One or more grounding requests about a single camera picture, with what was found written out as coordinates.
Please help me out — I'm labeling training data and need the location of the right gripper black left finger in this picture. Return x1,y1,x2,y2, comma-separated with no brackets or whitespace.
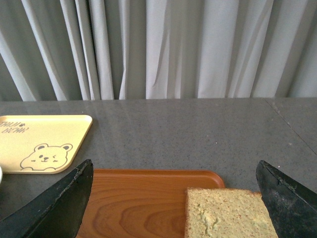
0,160,94,238

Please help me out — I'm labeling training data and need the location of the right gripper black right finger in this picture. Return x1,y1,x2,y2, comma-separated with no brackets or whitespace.
256,160,317,238

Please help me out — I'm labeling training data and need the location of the bread slice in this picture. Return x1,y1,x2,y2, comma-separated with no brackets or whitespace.
185,188,277,238

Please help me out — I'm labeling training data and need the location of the brown wooden tray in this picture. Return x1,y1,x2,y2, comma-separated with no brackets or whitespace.
77,169,225,238

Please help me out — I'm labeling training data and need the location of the yellow bear tray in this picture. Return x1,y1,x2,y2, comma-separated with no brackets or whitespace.
0,115,93,174

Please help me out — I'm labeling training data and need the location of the grey curtain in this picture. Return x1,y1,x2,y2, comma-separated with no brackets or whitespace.
0,0,317,101

